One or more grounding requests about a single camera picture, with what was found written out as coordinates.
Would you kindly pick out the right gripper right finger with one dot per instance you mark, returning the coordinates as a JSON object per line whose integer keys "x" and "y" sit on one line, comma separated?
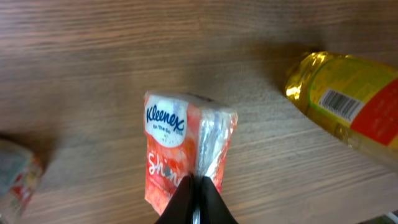
{"x": 213, "y": 210}

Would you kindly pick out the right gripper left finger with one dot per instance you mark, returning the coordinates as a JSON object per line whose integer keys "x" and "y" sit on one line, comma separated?
{"x": 181, "y": 206}

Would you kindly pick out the red tissue pack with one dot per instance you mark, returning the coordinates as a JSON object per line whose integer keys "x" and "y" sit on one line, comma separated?
{"x": 186, "y": 134}

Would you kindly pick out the green lidded cup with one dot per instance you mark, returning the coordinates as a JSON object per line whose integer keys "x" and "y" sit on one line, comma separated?
{"x": 21, "y": 172}

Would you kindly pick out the yellow dish soap bottle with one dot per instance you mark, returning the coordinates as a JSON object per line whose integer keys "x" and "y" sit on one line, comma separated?
{"x": 352, "y": 98}

